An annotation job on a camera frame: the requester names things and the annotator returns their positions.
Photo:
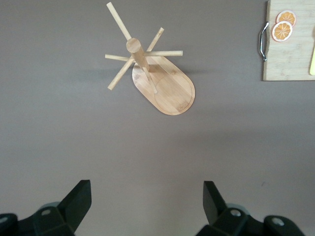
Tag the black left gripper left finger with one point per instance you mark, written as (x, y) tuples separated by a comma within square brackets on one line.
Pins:
[(61, 216)]

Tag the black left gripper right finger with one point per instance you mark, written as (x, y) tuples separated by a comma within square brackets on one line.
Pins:
[(221, 218)]

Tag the wooden mug tree rack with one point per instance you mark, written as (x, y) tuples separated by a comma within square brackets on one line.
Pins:
[(172, 86)]

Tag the yellow fork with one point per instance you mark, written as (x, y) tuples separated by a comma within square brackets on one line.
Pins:
[(313, 61)]

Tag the orange slice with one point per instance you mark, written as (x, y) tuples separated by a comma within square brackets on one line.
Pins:
[(282, 31), (286, 16)]

